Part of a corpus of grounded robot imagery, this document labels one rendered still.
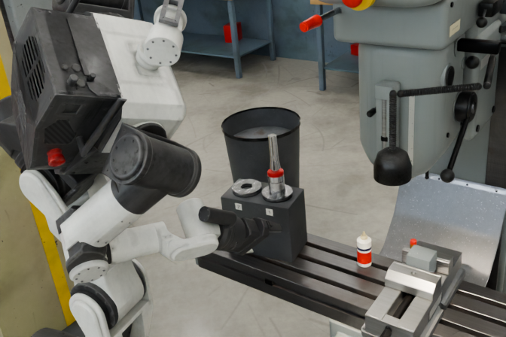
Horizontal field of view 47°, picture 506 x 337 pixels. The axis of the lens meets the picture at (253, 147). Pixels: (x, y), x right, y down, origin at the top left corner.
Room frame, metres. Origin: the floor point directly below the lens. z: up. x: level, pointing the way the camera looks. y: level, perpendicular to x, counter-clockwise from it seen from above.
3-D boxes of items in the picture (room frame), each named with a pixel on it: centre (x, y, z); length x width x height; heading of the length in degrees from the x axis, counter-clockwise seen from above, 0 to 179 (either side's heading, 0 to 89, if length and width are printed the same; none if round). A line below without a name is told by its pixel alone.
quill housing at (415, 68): (1.22, -0.36, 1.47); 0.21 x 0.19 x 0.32; 52
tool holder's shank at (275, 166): (1.46, -0.06, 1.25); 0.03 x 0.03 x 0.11
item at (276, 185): (1.46, -0.06, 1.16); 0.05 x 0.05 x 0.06
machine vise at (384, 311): (1.16, -0.38, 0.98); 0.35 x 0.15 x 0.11; 142
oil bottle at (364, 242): (1.35, -0.28, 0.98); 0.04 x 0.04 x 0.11
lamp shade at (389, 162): (0.99, -0.26, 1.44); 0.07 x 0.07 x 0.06
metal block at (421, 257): (1.19, -0.39, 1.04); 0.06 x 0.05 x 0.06; 52
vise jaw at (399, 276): (1.14, -0.36, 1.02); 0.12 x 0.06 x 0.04; 52
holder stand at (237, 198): (1.49, -0.01, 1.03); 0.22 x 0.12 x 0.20; 61
